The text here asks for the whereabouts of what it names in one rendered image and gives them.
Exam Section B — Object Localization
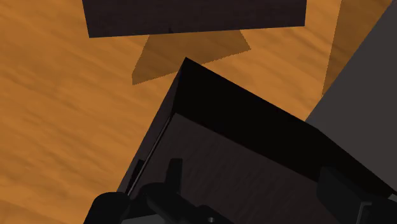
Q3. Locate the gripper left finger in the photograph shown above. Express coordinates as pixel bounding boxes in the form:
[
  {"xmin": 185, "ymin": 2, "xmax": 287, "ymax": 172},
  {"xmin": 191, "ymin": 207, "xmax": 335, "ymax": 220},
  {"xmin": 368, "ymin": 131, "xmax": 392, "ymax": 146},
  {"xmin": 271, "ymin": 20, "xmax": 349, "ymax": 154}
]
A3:
[{"xmin": 83, "ymin": 157, "xmax": 234, "ymax": 224}]

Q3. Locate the grey box-shaped furniture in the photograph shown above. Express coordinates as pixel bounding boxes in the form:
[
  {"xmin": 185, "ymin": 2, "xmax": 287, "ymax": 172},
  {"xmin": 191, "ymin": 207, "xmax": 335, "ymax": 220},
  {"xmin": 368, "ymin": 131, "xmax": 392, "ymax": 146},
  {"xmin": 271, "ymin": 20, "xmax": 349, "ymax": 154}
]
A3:
[{"xmin": 305, "ymin": 0, "xmax": 397, "ymax": 187}]

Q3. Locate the dark robot stand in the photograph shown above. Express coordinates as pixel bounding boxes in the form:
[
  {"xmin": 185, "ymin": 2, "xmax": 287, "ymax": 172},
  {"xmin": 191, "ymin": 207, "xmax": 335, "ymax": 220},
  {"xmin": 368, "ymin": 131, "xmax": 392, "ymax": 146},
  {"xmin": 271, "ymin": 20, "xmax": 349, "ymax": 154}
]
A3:
[{"xmin": 81, "ymin": 0, "xmax": 307, "ymax": 39}]

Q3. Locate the dark wooden cabinet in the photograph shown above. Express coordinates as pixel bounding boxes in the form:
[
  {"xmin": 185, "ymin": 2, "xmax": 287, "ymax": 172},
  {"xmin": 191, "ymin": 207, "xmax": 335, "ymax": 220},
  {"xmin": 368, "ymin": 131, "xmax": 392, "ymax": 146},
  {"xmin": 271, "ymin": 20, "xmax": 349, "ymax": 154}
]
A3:
[{"xmin": 116, "ymin": 57, "xmax": 397, "ymax": 224}]

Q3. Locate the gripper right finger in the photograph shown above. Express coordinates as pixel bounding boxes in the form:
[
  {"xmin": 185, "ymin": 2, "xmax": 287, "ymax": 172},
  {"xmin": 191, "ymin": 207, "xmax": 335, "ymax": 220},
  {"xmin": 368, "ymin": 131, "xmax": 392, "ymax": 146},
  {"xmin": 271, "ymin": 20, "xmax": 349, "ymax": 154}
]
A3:
[{"xmin": 316, "ymin": 165, "xmax": 397, "ymax": 224}]

